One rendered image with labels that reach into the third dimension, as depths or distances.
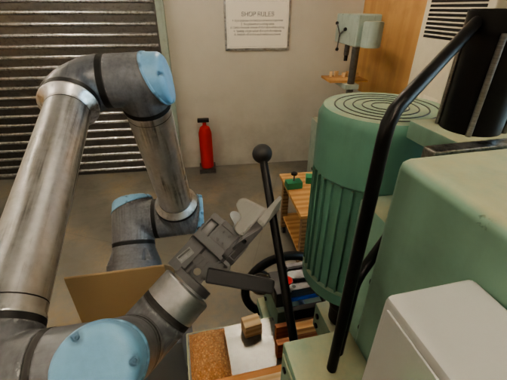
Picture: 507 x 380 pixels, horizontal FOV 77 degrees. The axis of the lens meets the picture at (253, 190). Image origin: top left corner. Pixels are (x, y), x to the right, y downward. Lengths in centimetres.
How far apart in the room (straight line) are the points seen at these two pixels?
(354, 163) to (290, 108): 325
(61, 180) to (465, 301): 55
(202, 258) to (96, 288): 72
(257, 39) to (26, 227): 310
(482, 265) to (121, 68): 69
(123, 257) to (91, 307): 22
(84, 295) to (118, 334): 86
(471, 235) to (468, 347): 7
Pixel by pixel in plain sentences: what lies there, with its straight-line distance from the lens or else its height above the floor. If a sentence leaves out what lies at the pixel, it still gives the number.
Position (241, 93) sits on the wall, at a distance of 351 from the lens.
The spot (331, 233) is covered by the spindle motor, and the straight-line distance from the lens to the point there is 49.
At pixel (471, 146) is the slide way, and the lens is 32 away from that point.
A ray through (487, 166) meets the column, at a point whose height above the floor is 152.
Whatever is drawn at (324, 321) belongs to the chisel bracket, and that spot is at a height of 107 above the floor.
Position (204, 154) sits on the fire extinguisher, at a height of 23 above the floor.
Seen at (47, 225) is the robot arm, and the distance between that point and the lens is 55.
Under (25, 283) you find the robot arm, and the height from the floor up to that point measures 132.
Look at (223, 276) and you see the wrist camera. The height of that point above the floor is 124.
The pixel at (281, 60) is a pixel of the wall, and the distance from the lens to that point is 352.
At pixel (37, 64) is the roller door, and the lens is 374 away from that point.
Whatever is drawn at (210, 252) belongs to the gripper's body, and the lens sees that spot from 55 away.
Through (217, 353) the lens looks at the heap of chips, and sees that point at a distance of 82.
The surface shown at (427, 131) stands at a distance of 35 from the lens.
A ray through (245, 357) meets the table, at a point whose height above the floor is 90.
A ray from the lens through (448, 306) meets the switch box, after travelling 21.
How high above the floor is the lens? 162
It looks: 30 degrees down
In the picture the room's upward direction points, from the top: straight up
